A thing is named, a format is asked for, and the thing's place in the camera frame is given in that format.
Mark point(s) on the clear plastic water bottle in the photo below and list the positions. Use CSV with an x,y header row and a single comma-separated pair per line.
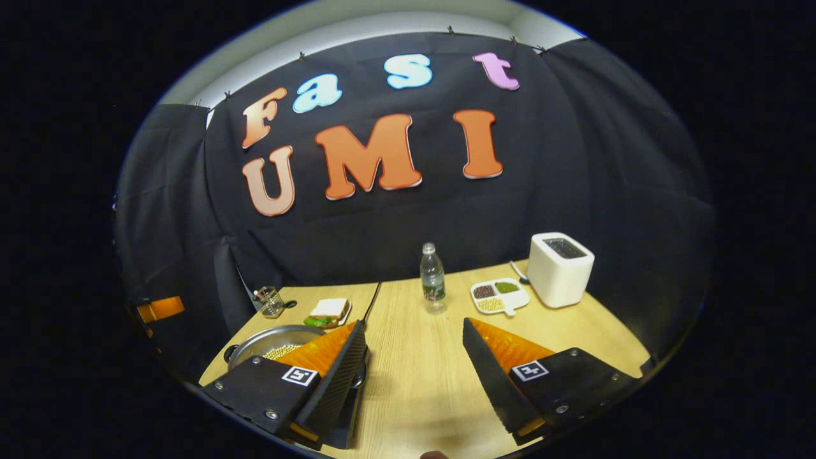
x,y
433,280

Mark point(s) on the black backdrop cloth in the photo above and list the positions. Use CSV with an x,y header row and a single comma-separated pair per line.
x,y
382,223

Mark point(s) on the small white plate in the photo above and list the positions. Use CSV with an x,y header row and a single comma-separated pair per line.
x,y
348,315

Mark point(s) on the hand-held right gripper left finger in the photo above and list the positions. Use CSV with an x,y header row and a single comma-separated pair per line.
x,y
335,382

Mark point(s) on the white divided dish with beans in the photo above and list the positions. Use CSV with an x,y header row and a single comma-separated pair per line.
x,y
500,296

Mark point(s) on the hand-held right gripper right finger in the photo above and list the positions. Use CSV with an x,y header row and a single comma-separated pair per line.
x,y
494,382

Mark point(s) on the white toaster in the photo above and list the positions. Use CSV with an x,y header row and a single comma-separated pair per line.
x,y
558,277

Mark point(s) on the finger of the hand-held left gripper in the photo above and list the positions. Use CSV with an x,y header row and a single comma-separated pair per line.
x,y
162,309

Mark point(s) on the pile of yellow soybeans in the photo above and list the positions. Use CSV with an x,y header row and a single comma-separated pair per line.
x,y
284,351

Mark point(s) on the sandwich with lettuce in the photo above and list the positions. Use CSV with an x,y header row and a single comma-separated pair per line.
x,y
328,312

